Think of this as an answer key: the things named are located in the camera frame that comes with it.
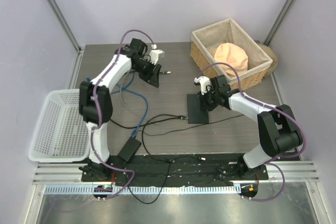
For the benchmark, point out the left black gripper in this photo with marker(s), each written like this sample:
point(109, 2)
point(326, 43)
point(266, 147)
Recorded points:
point(153, 78)

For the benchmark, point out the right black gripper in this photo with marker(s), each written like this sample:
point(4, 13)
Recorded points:
point(205, 104)

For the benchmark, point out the black network switch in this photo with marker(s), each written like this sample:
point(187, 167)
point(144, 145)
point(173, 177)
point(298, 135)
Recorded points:
point(195, 113)

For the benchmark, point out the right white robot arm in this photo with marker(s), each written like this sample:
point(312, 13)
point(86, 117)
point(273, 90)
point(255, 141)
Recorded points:
point(276, 128)

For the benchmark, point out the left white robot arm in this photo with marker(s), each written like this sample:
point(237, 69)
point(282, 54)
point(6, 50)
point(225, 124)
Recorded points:
point(95, 103)

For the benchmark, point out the peach cloth bundle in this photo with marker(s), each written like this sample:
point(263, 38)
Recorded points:
point(233, 55)

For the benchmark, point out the wicker basket with liner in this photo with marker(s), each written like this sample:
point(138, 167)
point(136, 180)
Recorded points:
point(206, 39)

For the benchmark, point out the black power adapter brick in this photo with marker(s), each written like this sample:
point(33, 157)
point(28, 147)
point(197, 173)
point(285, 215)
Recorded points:
point(129, 149)

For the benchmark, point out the white plastic basket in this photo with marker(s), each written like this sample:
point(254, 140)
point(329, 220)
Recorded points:
point(61, 134)

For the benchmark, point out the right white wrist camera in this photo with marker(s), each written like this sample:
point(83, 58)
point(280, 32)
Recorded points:
point(204, 83)

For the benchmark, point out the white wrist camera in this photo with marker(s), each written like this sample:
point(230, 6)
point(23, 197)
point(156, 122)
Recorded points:
point(155, 54)
point(204, 83)

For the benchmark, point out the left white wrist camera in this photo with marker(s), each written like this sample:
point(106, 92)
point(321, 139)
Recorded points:
point(155, 54)

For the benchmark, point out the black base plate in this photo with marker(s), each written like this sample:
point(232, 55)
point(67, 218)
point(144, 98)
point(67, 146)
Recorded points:
point(174, 170)

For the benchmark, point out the white slotted cable duct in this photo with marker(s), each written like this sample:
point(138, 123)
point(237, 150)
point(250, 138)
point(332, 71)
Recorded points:
point(86, 189)

